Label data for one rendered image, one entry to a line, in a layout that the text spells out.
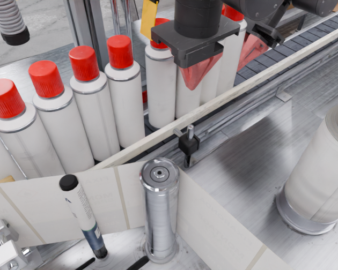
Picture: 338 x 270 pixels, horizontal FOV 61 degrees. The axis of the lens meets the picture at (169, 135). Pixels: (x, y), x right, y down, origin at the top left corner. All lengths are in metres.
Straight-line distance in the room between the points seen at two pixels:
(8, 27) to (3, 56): 2.22
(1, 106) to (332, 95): 0.71
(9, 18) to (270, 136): 0.46
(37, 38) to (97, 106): 2.39
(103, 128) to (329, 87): 0.60
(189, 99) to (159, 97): 0.06
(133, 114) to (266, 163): 0.25
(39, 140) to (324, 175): 0.35
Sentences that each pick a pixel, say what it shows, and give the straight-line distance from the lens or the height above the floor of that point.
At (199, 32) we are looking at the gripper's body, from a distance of 0.36.
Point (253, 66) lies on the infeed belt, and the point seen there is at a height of 0.88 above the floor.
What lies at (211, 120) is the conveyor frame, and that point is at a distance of 0.58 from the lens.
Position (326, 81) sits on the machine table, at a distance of 0.86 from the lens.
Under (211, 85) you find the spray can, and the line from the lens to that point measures 0.56.
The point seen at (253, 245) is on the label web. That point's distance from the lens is 0.27.
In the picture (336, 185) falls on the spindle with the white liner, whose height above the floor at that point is 1.01.
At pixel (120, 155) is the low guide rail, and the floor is 0.92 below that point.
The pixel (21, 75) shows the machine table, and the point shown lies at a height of 0.83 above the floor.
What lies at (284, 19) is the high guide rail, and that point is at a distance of 0.79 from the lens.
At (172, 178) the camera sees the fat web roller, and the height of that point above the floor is 1.07.
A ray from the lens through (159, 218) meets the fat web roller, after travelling 0.30.
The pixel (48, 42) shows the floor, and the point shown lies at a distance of 2.69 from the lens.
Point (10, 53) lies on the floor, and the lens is 2.66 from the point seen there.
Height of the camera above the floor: 1.29
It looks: 49 degrees down
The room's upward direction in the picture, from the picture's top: 1 degrees clockwise
